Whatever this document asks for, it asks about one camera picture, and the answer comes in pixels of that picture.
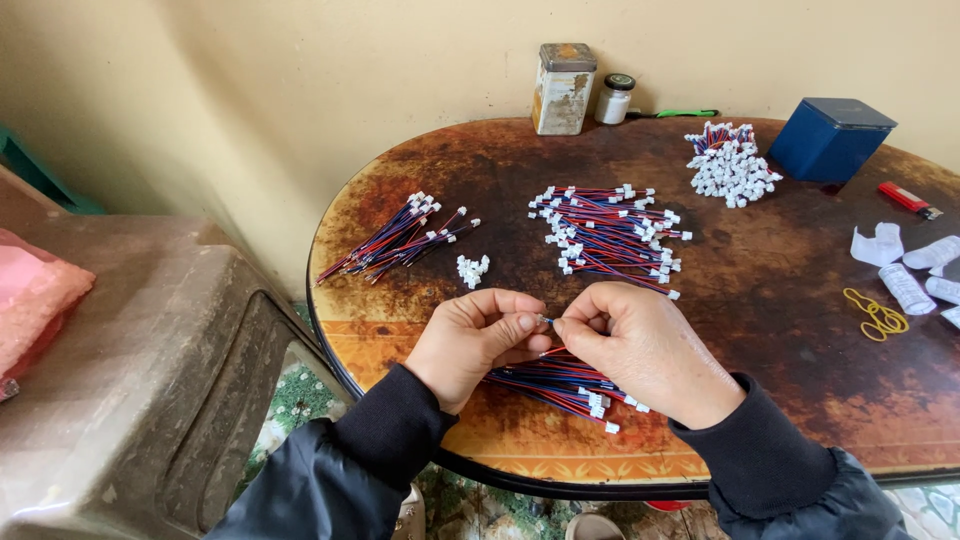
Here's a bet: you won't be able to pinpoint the person's left hand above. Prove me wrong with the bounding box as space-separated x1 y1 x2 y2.
404 288 554 417

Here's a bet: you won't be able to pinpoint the person's right hand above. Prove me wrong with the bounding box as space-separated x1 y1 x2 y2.
552 282 748 431

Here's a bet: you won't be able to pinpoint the small pile of white connectors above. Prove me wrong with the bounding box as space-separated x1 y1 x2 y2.
456 253 492 291

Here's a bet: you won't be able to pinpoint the beige shoe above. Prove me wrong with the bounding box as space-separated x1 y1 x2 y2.
393 483 427 540

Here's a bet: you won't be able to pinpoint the grey sandal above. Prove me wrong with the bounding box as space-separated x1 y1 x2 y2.
563 512 628 540

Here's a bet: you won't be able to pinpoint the yellow rubber bands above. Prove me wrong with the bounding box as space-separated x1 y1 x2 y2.
842 287 911 344

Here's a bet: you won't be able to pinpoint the small white jar black lid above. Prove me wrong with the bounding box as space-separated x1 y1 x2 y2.
594 72 637 126

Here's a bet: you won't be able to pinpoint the rusty metal tin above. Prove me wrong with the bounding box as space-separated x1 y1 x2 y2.
531 42 599 138

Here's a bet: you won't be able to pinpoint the blue tin box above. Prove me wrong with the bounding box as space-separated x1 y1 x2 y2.
767 96 899 184

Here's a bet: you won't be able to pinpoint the grey plastic stool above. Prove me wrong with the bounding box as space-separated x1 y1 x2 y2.
0 163 355 540

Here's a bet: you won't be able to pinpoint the red lighter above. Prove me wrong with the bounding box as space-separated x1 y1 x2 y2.
876 180 945 222

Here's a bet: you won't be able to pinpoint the pink plastic bag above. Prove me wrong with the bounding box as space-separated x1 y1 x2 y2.
0 228 97 402

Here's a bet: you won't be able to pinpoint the green plastic furniture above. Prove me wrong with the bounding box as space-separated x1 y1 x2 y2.
0 122 107 217

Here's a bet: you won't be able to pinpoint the heap of red blue wires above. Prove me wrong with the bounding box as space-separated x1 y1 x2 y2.
483 345 651 435
315 191 482 287
527 183 693 302

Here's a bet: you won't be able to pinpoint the upright bundle of connector wires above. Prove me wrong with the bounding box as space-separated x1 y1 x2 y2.
683 120 784 210

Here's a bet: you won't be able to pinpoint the green handled tool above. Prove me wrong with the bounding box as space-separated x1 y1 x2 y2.
625 108 720 120

